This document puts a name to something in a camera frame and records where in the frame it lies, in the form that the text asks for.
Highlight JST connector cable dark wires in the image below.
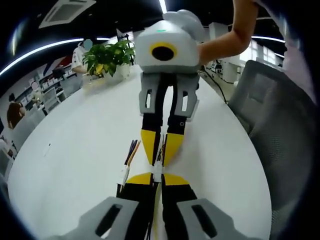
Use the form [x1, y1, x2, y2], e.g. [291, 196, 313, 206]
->
[155, 133, 168, 171]

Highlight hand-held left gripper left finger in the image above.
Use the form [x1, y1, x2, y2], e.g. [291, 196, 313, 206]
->
[59, 171, 155, 240]

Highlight white mesh office chair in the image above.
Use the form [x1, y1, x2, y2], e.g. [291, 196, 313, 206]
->
[43, 87, 68, 113]

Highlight ceiling air conditioner vent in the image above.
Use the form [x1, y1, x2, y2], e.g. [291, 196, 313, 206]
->
[38, 0, 98, 30]

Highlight spare multicoloured wire connector cable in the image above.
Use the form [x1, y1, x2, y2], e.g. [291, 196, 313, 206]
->
[115, 139, 142, 198]

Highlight green potted plant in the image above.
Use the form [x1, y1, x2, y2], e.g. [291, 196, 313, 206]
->
[81, 39, 136, 81]

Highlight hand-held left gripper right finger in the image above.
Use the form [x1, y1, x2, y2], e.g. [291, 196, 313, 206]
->
[161, 173, 255, 240]

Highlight black power cable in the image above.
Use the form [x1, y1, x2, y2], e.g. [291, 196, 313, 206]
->
[198, 66, 230, 105]

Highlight grey mesh office chair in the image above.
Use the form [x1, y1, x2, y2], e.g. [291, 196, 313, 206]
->
[227, 59, 316, 226]

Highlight ceiling light strip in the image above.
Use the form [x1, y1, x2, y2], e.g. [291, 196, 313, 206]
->
[251, 34, 286, 44]
[0, 37, 85, 76]

